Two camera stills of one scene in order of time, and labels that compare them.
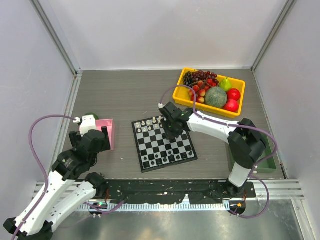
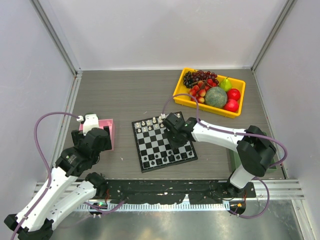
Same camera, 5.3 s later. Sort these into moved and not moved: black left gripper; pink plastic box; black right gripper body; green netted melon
Moved: black right gripper body
Not moved: black left gripper; green netted melon; pink plastic box
